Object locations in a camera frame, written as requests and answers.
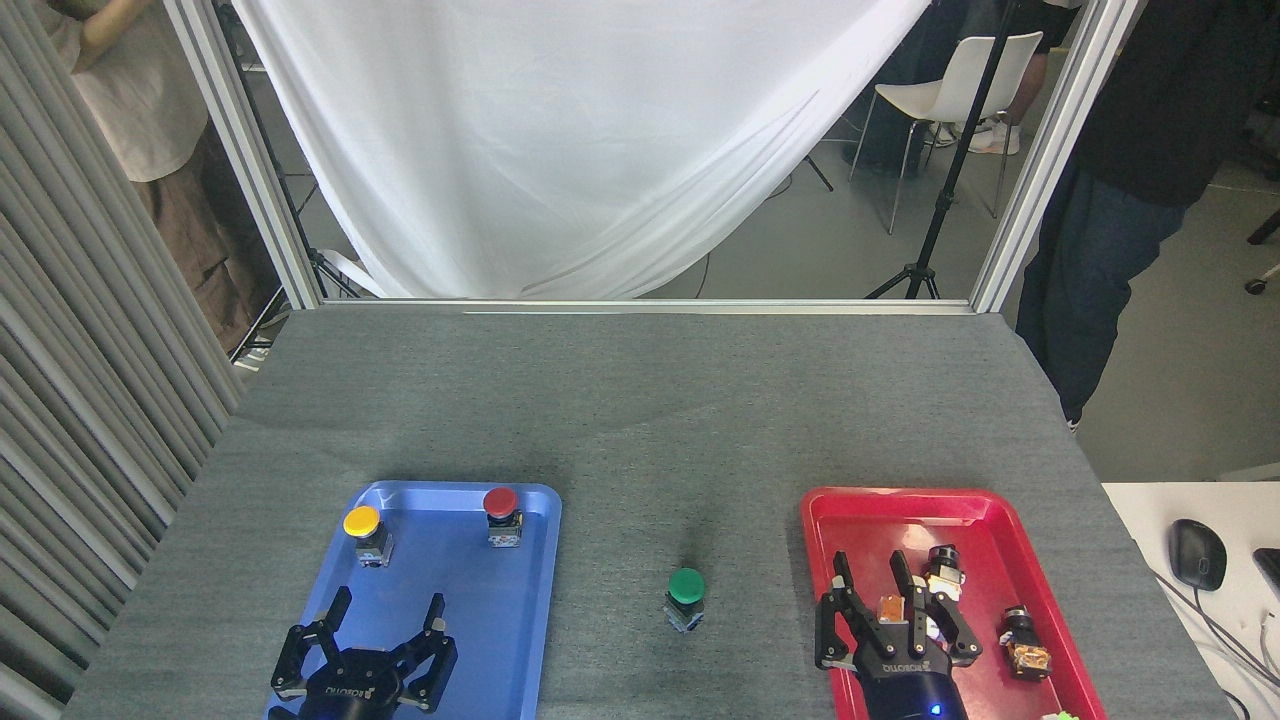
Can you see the red push button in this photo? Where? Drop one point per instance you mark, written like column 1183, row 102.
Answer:
column 500, row 501

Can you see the silver aluminium crossbar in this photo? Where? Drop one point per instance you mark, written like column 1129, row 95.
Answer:
column 650, row 306

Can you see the black switch with orange base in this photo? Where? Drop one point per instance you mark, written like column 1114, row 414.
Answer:
column 1025, row 650

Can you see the black keyboard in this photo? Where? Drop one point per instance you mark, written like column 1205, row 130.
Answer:
column 1270, row 572

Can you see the green push button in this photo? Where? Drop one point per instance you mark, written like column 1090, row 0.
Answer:
column 686, row 586

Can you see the black computer mouse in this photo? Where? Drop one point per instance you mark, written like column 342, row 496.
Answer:
column 1198, row 553

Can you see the grey ribbed curtain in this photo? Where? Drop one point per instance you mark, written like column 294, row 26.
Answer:
column 90, row 400

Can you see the blue plastic tray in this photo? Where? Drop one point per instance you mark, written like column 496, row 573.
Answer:
column 480, row 620

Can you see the black and white selector switch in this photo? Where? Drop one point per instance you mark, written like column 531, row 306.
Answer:
column 945, row 572

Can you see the white desk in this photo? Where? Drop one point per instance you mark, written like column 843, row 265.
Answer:
column 1150, row 520

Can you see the silver aluminium post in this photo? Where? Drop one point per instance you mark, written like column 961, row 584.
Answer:
column 1050, row 160
column 250, row 160

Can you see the yellow push button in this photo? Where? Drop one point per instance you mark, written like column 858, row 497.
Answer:
column 362, row 521

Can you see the black tripod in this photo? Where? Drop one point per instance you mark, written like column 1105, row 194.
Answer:
column 325, row 275
column 955, row 170

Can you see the person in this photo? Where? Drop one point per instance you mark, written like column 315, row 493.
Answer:
column 1150, row 150
column 150, row 110
column 910, row 60

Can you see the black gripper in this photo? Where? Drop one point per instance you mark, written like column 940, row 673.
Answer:
column 910, row 690
column 355, row 695

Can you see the white cloth sheet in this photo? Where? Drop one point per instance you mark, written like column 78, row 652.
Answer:
column 560, row 140

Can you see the white plastic chair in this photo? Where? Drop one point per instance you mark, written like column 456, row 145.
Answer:
column 985, row 75

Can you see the white and orange switch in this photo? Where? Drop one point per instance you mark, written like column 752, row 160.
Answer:
column 891, row 608

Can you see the red plastic tray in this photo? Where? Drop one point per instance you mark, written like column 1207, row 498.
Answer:
column 880, row 530

